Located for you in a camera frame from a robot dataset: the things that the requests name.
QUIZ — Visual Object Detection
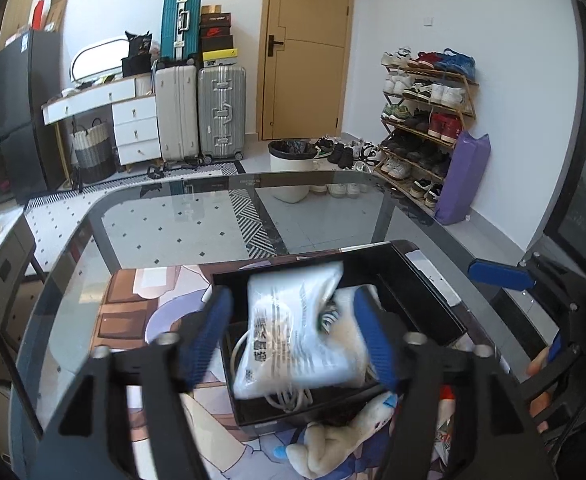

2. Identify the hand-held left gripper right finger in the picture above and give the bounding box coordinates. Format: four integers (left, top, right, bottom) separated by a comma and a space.
354, 287, 559, 480

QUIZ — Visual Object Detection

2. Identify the purple bag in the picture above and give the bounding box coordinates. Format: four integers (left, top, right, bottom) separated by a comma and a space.
433, 130, 490, 226

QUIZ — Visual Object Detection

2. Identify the white cable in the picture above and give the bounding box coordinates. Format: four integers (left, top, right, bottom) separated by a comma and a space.
230, 330, 314, 413

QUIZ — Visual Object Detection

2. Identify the dark grey fridge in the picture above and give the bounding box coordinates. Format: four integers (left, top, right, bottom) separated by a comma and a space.
0, 29, 66, 206

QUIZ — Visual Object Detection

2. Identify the white plush toy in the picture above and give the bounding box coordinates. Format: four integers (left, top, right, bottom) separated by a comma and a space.
273, 392, 399, 478

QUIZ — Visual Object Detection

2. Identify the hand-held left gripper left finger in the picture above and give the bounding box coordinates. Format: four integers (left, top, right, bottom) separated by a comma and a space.
38, 286, 235, 480

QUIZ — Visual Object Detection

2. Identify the woven basket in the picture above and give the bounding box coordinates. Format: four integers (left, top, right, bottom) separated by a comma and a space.
70, 117, 116, 184

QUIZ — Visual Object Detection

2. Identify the wooden door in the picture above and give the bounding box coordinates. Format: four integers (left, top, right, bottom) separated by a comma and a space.
255, 0, 356, 142

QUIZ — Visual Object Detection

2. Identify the silver suitcase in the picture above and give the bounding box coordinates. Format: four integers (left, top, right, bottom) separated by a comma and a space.
196, 65, 248, 163

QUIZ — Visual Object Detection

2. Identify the white suitcase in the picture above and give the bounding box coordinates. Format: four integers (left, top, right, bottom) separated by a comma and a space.
154, 64, 200, 163

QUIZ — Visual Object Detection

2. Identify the wooden shoe rack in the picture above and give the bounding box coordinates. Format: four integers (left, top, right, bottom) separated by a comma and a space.
379, 62, 479, 211

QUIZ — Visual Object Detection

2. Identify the white trash bin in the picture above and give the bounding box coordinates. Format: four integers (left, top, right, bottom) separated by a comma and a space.
268, 139, 319, 203

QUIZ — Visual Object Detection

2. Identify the flat brown cardboard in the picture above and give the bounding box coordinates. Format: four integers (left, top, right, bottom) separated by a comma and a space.
48, 0, 68, 33

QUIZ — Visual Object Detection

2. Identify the oval mirror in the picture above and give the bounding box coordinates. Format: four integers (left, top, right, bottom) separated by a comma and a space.
69, 36, 131, 86

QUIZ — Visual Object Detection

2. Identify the printed table mat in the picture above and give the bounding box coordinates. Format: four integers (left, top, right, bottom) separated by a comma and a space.
98, 255, 479, 480

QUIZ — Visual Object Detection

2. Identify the printed plastic bag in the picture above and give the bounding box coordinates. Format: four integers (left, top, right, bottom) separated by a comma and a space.
435, 385, 456, 466

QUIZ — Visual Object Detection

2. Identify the black storage box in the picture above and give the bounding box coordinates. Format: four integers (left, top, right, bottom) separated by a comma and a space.
121, 55, 153, 79

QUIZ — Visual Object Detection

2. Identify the black tote bag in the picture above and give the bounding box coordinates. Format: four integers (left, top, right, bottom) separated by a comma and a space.
125, 31, 153, 56

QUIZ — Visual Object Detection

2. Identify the group of floor shoes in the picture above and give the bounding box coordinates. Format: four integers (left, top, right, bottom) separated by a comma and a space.
313, 135, 389, 196

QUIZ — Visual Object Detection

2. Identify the teal suitcase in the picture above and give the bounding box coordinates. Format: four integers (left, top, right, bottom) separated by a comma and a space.
160, 0, 205, 66

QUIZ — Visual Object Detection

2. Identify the patterned floor rug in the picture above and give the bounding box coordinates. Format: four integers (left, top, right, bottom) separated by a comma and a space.
25, 162, 291, 281

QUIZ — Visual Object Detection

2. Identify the black cardboard box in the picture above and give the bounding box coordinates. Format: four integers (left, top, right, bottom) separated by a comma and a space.
208, 240, 469, 428

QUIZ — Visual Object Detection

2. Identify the shoe rack with shoes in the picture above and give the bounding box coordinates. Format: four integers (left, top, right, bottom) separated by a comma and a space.
380, 46, 476, 208

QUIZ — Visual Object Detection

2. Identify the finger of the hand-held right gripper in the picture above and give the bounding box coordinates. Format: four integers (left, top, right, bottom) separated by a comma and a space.
520, 332, 583, 413
468, 258, 574, 306

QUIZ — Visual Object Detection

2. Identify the white dresser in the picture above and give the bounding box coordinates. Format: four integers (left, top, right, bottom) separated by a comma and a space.
42, 76, 163, 166

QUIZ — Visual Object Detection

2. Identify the person's right hand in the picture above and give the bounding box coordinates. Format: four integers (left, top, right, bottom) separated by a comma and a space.
526, 347, 552, 434

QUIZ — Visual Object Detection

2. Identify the white printed packet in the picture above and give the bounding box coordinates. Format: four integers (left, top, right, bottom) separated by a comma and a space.
233, 260, 369, 401

